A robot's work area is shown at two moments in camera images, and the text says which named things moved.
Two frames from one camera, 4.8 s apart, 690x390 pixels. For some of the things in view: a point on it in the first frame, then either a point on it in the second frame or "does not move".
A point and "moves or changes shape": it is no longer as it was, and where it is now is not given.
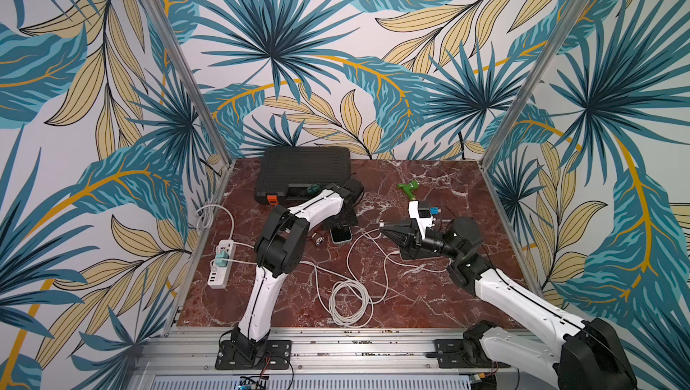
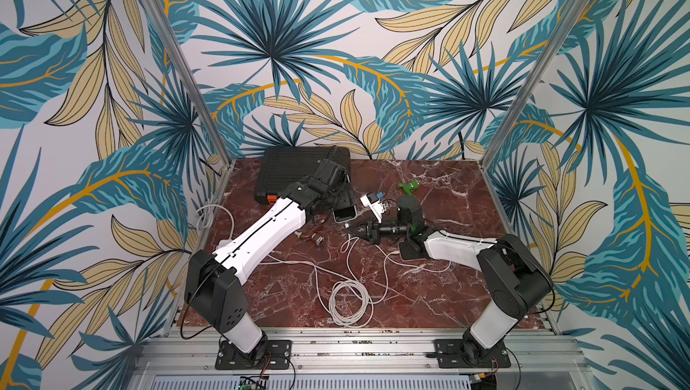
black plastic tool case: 288,173 does not move
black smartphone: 341,234 moves or changes shape
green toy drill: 409,188 does not move
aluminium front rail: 314,351 does not move
